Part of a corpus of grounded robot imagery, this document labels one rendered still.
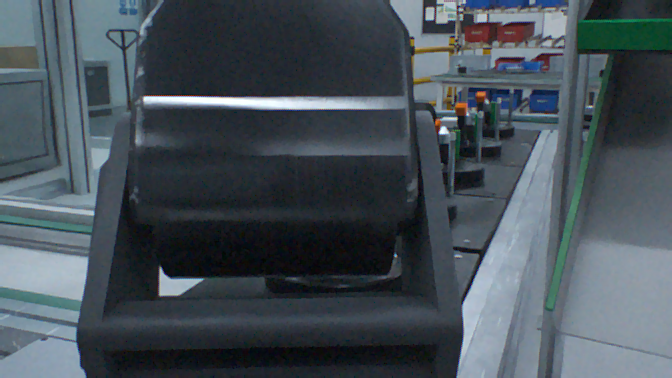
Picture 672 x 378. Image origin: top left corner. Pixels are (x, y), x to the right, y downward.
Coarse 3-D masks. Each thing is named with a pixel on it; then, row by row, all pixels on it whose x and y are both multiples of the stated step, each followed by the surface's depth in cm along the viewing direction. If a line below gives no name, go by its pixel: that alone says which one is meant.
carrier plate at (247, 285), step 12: (456, 252) 70; (456, 264) 67; (468, 264) 67; (468, 276) 63; (192, 288) 60; (204, 288) 60; (216, 288) 60; (228, 288) 60; (240, 288) 60; (252, 288) 60; (264, 288) 60; (468, 288) 63
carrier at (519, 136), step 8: (512, 88) 151; (512, 96) 151; (488, 104) 150; (496, 104) 155; (512, 104) 152; (488, 112) 150; (512, 112) 152; (448, 120) 163; (456, 120) 162; (488, 120) 151; (448, 128) 161; (456, 128) 151; (488, 128) 147; (504, 128) 147; (512, 128) 148; (488, 136) 146; (504, 136) 147; (512, 136) 149; (520, 136) 149; (528, 136) 149; (536, 136) 149; (528, 144) 138
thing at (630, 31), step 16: (592, 0) 46; (608, 0) 50; (624, 0) 49; (640, 0) 49; (656, 0) 48; (592, 16) 46; (608, 16) 48; (624, 16) 47; (640, 16) 46; (656, 16) 46; (592, 32) 43; (608, 32) 43; (624, 32) 42; (640, 32) 42; (656, 32) 41; (592, 48) 44; (608, 48) 43; (624, 48) 43; (640, 48) 42; (656, 48) 42
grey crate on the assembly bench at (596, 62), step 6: (552, 60) 560; (558, 60) 557; (594, 60) 543; (600, 60) 552; (552, 66) 560; (558, 66) 558; (594, 66) 544; (600, 66) 558; (588, 72) 547; (594, 72) 544
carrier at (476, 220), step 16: (448, 176) 86; (448, 192) 86; (448, 208) 81; (464, 208) 88; (480, 208) 88; (496, 208) 88; (464, 224) 80; (480, 224) 80; (496, 224) 83; (464, 240) 74; (480, 240) 74; (480, 256) 71
